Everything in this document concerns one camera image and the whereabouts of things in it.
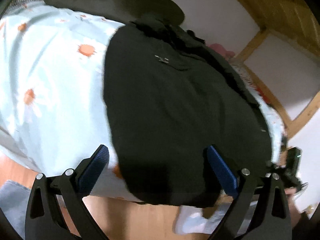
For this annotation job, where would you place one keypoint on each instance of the light blue jeans leg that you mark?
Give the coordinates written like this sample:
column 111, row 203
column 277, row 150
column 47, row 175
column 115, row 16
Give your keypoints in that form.
column 13, row 202

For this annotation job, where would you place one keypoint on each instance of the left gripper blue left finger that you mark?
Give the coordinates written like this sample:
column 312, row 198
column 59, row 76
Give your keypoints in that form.
column 89, row 170

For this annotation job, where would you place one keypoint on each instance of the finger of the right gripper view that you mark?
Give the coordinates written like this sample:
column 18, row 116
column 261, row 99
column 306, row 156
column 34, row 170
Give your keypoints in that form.
column 292, row 162

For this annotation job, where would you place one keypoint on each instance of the black zip jacket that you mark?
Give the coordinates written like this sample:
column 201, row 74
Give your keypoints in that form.
column 168, row 97

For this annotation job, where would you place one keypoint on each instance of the wooden bunk bed frame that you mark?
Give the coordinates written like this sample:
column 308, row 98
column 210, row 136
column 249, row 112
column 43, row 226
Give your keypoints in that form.
column 293, row 22

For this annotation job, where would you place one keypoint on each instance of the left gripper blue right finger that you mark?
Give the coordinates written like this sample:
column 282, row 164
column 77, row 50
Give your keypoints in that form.
column 226, row 178

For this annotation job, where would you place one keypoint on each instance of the striped red white pillow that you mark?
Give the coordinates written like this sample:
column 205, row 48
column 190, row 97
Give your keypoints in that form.
column 250, row 84

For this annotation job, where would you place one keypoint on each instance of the pink plush toy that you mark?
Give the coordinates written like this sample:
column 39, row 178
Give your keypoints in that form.
column 222, row 51

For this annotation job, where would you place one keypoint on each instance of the light blue daisy duvet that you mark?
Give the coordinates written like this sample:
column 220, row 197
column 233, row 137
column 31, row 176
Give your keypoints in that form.
column 52, row 105

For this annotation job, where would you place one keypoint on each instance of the dark grey blanket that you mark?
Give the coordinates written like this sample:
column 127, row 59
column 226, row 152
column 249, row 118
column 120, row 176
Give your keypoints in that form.
column 125, row 11

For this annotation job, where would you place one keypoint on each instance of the white sock foot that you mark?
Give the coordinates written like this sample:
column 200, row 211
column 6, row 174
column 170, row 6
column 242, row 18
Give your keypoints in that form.
column 190, row 220

